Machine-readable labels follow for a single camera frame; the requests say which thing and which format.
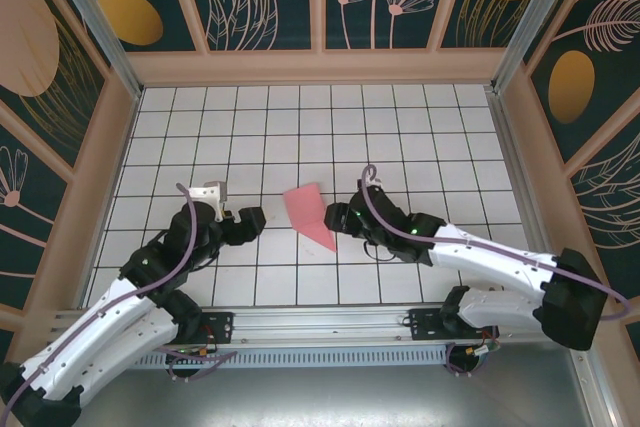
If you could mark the pink paper sheet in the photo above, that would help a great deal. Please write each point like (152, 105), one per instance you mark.
(305, 207)

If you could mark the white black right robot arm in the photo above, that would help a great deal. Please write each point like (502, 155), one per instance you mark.
(570, 307)

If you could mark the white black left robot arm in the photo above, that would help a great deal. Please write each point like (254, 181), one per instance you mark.
(100, 332)

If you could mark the grey metal sheet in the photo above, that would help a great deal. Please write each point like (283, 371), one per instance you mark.
(320, 402)

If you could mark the small circuit board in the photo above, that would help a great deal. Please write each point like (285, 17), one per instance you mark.
(192, 353)
(482, 351)

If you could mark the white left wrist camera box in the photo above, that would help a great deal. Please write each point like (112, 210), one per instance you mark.
(205, 193)

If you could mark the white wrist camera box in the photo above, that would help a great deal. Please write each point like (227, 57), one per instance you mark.
(205, 193)
(377, 181)

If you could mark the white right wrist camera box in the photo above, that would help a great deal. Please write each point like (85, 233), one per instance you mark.
(377, 181)

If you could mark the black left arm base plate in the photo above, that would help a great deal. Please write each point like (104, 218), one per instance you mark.
(220, 327)

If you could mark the aluminium mounting rail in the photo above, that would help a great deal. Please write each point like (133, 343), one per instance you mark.
(320, 324)

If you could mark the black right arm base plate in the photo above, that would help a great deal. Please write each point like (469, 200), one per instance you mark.
(425, 327)

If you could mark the aluminium side rail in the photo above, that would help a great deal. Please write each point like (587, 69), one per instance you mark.
(519, 172)

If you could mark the aluminium frame post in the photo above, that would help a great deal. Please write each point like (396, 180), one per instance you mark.
(538, 22)
(97, 22)

